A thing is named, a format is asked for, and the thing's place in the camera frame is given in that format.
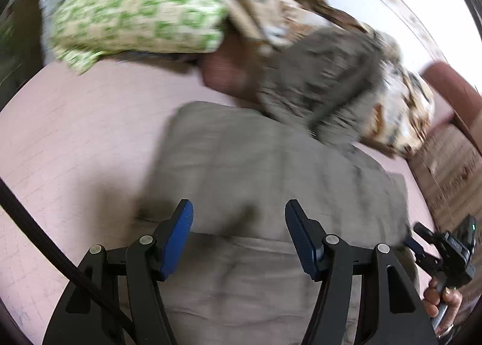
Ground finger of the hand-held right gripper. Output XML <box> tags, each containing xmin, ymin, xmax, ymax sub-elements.
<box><xmin>405</xmin><ymin>238</ymin><xmax>441</xmax><ymax>275</ymax></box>
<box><xmin>413</xmin><ymin>222</ymin><xmax>447</xmax><ymax>246</ymax></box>

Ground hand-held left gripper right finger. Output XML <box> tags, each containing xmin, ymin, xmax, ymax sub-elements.
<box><xmin>285</xmin><ymin>199</ymin><xmax>439</xmax><ymax>345</ymax></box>

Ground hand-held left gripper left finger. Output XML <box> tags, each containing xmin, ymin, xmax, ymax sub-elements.
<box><xmin>42</xmin><ymin>199</ymin><xmax>194</xmax><ymax>345</ymax></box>

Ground grey-brown padded coat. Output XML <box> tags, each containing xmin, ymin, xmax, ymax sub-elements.
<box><xmin>136</xmin><ymin>27</ymin><xmax>420</xmax><ymax>345</ymax></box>

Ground person's right hand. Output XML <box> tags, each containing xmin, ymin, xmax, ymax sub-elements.
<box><xmin>422</xmin><ymin>279</ymin><xmax>464</xmax><ymax>337</ymax></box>

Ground leaf print blanket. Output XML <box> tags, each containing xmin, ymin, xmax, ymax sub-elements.
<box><xmin>143</xmin><ymin>0</ymin><xmax>436</xmax><ymax>159</ymax></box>

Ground reddish upholstered headboard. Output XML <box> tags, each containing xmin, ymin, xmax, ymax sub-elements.
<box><xmin>419</xmin><ymin>61</ymin><xmax>482</xmax><ymax>142</ymax></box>

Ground green patterned pillow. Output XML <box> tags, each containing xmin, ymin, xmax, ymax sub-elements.
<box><xmin>49</xmin><ymin>0</ymin><xmax>230</xmax><ymax>74</ymax></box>

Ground wooden glass-door cabinet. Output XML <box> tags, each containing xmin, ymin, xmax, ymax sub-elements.
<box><xmin>0</xmin><ymin>0</ymin><xmax>49</xmax><ymax>112</ymax></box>

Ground black braided cable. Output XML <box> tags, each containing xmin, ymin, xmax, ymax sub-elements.
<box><xmin>0</xmin><ymin>177</ymin><xmax>133</xmax><ymax>335</ymax></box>

